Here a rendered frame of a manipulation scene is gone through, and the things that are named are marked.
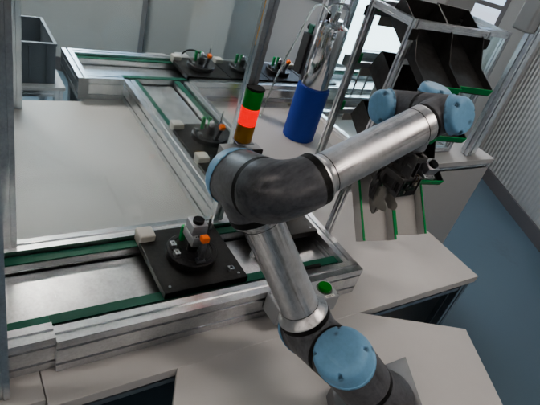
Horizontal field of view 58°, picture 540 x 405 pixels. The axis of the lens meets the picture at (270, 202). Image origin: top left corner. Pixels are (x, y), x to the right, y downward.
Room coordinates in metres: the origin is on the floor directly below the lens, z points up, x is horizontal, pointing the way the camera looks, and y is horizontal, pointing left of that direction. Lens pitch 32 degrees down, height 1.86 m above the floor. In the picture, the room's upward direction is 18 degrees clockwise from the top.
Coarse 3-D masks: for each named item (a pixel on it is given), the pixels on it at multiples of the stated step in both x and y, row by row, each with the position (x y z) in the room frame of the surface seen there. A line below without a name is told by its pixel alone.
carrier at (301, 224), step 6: (288, 222) 1.32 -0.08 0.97; (294, 222) 1.33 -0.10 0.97; (300, 222) 1.35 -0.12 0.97; (306, 222) 1.36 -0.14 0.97; (288, 228) 1.29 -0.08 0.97; (294, 228) 1.30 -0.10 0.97; (300, 228) 1.31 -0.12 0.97; (306, 228) 1.32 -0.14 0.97; (312, 228) 1.33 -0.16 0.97; (294, 234) 1.27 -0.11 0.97; (300, 234) 1.28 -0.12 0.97; (306, 234) 1.30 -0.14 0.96; (312, 234) 1.32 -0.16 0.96
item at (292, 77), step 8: (264, 64) 2.82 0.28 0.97; (272, 64) 2.78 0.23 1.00; (280, 64) 2.75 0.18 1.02; (288, 64) 2.71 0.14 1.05; (264, 72) 2.68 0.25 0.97; (272, 72) 2.69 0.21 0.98; (280, 72) 2.70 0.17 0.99; (288, 72) 2.75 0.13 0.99; (272, 80) 2.60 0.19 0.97; (280, 80) 2.64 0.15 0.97; (288, 80) 2.68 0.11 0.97; (296, 80) 2.71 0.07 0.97
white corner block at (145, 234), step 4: (136, 228) 1.03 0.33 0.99; (140, 228) 1.04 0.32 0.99; (144, 228) 1.04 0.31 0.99; (148, 228) 1.05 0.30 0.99; (136, 232) 1.03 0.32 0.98; (140, 232) 1.02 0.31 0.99; (144, 232) 1.03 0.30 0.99; (148, 232) 1.03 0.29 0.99; (152, 232) 1.04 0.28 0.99; (136, 236) 1.02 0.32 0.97; (140, 236) 1.01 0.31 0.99; (144, 236) 1.01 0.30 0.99; (148, 236) 1.02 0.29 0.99; (152, 236) 1.02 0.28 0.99; (136, 240) 1.02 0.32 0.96; (140, 240) 1.00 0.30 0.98; (144, 240) 1.01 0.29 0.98; (148, 240) 1.02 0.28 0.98; (152, 240) 1.03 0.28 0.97
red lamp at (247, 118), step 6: (240, 108) 1.21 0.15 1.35; (246, 108) 1.19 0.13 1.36; (240, 114) 1.20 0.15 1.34; (246, 114) 1.19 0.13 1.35; (252, 114) 1.19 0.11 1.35; (258, 114) 1.21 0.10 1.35; (240, 120) 1.19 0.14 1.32; (246, 120) 1.19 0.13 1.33; (252, 120) 1.19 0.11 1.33; (246, 126) 1.19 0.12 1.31; (252, 126) 1.20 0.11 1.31
